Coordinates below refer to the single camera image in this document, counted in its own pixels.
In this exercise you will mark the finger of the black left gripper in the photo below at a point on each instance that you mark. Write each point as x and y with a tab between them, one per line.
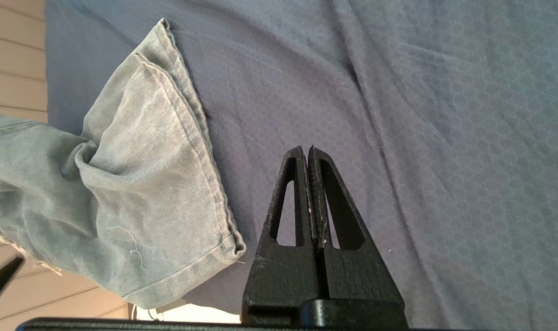
0	280

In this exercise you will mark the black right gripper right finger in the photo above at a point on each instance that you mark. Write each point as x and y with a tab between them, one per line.
357	276

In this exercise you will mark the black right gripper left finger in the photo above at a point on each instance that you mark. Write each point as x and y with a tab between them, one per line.
283	276

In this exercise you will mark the light blue denim shorts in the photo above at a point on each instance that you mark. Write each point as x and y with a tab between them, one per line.
145	184

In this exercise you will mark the blue bed sheet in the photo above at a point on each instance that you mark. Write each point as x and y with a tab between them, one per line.
398	115

